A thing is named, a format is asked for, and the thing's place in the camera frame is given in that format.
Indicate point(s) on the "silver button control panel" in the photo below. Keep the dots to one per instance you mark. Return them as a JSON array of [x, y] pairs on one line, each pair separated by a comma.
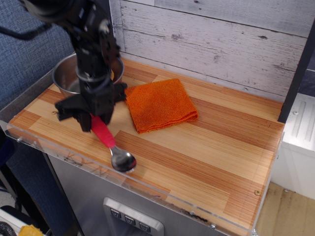
[[126, 221]]

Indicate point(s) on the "steel toy appliance front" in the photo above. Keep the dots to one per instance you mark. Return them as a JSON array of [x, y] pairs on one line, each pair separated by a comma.
[[86, 187]]

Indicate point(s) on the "clear acrylic table guard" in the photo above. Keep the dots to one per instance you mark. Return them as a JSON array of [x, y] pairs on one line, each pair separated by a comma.
[[199, 178]]

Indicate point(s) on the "tan toy food piece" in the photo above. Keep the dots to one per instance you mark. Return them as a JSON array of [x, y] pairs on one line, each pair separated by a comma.
[[112, 75]]

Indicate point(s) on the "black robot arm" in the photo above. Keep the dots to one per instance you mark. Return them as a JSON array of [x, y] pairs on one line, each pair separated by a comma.
[[90, 31]]

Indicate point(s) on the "white side cabinet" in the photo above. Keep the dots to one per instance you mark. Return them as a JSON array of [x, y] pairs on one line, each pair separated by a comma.
[[294, 167]]

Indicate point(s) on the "dark right frame post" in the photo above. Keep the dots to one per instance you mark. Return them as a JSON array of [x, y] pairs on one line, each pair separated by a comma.
[[298, 76]]

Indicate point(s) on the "yellow black object bottom left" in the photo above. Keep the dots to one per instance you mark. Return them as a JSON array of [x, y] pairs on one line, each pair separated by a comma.
[[27, 230]]

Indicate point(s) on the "stainless steel bowl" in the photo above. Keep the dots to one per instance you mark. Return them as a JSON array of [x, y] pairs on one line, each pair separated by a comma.
[[65, 78]]

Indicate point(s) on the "red handled metal spoon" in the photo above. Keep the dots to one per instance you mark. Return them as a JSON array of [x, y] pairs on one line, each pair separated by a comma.
[[121, 160]]

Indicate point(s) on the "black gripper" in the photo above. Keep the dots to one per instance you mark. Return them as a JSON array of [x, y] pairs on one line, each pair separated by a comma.
[[95, 99]]

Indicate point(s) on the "orange folded cloth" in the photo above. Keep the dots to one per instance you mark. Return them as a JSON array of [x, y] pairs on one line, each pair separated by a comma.
[[159, 105]]

